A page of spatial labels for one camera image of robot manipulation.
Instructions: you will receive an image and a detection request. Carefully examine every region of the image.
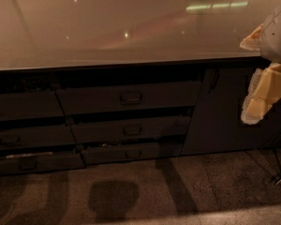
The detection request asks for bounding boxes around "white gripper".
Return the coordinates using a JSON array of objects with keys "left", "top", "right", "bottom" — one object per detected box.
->
[{"left": 240, "top": 6, "right": 281, "bottom": 125}]

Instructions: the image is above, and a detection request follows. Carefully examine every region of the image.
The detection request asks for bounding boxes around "dark drawer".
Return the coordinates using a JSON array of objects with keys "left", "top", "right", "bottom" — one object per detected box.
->
[
  {"left": 0, "top": 91, "right": 63, "bottom": 121},
  {"left": 81, "top": 142, "right": 183, "bottom": 165},
  {"left": 71, "top": 116, "right": 190, "bottom": 143},
  {"left": 56, "top": 81, "right": 201, "bottom": 115},
  {"left": 0, "top": 151, "right": 84, "bottom": 176},
  {"left": 0, "top": 126, "right": 75, "bottom": 150}
]

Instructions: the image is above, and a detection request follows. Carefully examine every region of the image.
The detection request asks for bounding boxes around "dark cabinet door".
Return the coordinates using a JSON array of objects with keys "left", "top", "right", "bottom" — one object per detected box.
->
[{"left": 182, "top": 67, "right": 281, "bottom": 155}]

